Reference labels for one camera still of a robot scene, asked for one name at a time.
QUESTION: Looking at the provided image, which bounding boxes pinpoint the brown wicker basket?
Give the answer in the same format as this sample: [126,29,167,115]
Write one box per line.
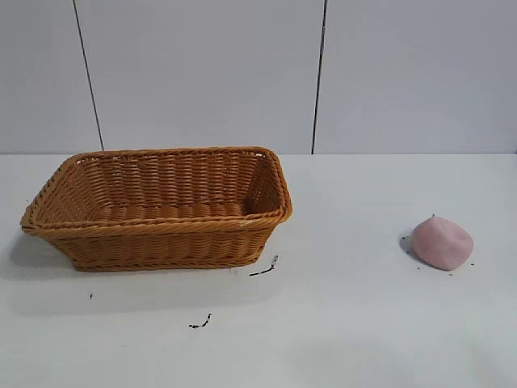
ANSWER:
[19,145,294,272]

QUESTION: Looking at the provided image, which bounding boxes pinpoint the pink peach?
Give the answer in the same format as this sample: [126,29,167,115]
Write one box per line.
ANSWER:
[411,217,474,272]

